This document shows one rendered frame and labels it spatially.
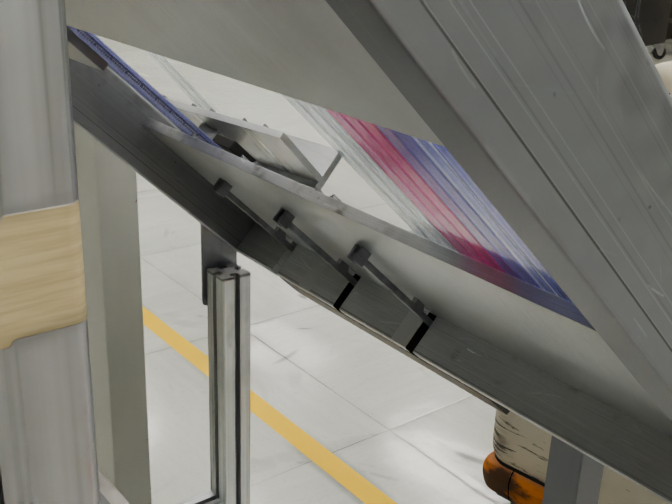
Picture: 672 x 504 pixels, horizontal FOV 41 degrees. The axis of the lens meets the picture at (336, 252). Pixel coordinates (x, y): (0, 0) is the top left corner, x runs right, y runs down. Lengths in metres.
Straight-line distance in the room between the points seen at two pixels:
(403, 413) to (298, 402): 0.24
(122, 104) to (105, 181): 0.25
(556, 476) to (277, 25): 1.06
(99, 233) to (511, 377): 0.61
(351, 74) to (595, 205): 0.14
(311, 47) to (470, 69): 0.17
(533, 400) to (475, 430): 1.28
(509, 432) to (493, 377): 0.89
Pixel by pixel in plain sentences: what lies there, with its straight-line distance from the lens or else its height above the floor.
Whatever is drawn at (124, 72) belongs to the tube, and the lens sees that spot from 0.84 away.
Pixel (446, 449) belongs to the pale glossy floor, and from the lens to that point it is 1.96.
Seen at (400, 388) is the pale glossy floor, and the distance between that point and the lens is 2.16.
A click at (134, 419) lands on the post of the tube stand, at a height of 0.37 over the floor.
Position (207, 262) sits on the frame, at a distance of 1.12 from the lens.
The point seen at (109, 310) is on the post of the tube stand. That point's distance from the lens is 1.23.
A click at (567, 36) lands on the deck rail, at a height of 1.03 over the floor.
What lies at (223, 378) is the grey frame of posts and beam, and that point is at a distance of 1.15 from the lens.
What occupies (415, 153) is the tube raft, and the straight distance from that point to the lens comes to 0.47.
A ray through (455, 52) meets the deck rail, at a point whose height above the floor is 1.03.
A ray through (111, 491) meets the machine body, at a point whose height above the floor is 0.62.
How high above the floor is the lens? 1.07
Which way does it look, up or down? 21 degrees down
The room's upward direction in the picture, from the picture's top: 2 degrees clockwise
